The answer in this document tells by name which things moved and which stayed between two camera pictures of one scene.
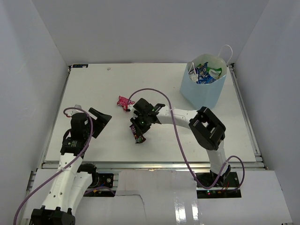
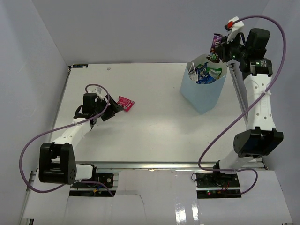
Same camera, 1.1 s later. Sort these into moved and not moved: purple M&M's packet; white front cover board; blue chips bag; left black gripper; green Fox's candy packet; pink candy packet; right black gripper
Moved: purple M&M's packet; right black gripper; left black gripper
Not moved: green Fox's candy packet; pink candy packet; blue chips bag; white front cover board
